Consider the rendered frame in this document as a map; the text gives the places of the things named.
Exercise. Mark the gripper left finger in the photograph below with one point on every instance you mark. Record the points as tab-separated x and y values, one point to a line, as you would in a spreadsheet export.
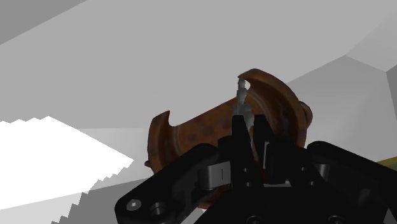
173	173

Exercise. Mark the thin grey metal utensil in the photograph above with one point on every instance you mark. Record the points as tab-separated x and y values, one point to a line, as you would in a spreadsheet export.
242	93

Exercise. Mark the yellow flat thing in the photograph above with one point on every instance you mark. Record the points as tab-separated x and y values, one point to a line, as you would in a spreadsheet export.
390	163

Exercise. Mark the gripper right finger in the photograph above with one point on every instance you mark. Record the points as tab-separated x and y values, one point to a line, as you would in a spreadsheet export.
335	167

